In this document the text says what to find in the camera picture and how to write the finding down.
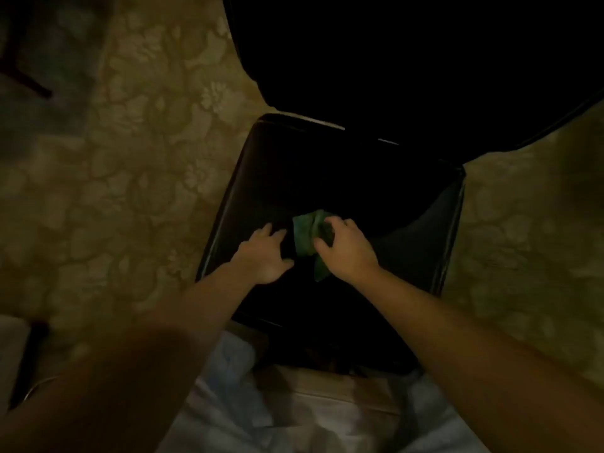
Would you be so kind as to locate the person's left hand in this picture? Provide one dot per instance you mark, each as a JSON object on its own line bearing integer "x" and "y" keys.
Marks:
{"x": 262, "y": 257}

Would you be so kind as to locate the person's right hand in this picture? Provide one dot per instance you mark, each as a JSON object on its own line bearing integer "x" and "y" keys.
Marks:
{"x": 349, "y": 252}

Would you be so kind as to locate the green cleaning cloth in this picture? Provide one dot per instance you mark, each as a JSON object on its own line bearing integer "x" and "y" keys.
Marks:
{"x": 306, "y": 231}

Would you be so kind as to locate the black leather chair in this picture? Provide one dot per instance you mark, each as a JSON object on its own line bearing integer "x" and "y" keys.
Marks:
{"x": 340, "y": 165}

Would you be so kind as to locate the person's right forearm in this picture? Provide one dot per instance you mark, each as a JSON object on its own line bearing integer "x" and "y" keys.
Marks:
{"x": 472, "y": 363}

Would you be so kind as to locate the person's left forearm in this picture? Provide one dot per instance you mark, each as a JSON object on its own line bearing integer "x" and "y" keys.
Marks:
{"x": 141, "y": 353}

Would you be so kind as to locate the dark red wooden table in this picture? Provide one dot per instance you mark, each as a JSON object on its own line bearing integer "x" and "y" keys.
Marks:
{"x": 28, "y": 82}

